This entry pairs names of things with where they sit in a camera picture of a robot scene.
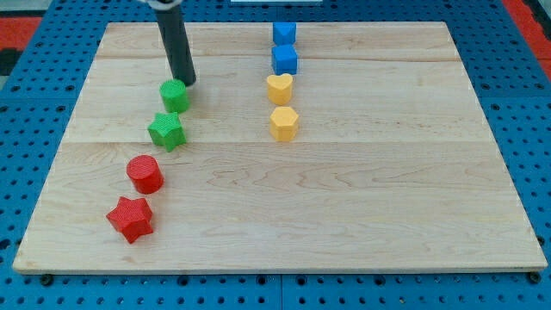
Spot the yellow hexagon block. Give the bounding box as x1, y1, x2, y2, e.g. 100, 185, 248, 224
269, 107, 299, 142

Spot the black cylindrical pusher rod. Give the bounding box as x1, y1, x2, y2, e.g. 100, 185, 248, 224
152, 0, 196, 86

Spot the red cylinder block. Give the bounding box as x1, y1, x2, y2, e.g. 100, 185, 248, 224
126, 155, 164, 194

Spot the blue cube block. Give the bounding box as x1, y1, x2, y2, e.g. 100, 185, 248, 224
271, 45, 298, 75

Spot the wooden board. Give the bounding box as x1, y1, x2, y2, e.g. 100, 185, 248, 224
13, 22, 548, 275

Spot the green cylinder block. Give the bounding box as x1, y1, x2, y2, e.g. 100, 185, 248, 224
159, 79, 189, 113

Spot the yellow heart block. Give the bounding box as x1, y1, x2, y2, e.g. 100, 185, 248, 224
266, 73, 294, 106

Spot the red star block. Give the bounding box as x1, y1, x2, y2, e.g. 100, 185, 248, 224
106, 196, 153, 244

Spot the green star block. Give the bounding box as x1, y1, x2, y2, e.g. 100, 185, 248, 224
147, 112, 187, 152

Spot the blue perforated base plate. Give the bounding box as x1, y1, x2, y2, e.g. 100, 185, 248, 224
1, 0, 550, 309

